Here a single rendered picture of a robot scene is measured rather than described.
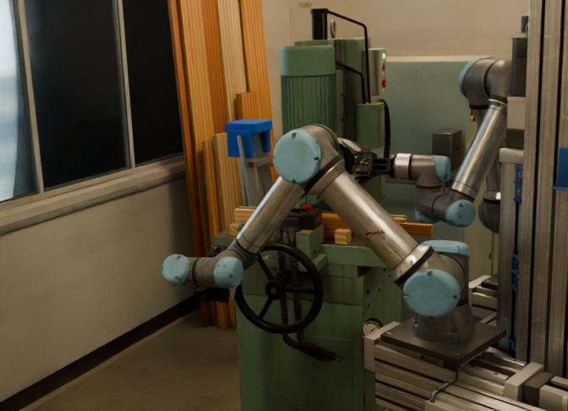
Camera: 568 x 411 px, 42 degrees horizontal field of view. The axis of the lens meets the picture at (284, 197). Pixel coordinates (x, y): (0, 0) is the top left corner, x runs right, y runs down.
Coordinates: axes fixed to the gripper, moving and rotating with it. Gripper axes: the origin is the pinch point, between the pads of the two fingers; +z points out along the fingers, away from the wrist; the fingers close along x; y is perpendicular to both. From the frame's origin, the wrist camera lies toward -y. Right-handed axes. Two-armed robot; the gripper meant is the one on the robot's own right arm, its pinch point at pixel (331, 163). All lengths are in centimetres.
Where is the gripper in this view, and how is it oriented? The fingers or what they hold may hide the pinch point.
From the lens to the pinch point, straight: 225.2
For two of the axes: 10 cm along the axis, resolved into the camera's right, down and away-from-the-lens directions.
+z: -9.4, -0.6, 3.5
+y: -3.4, -0.4, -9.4
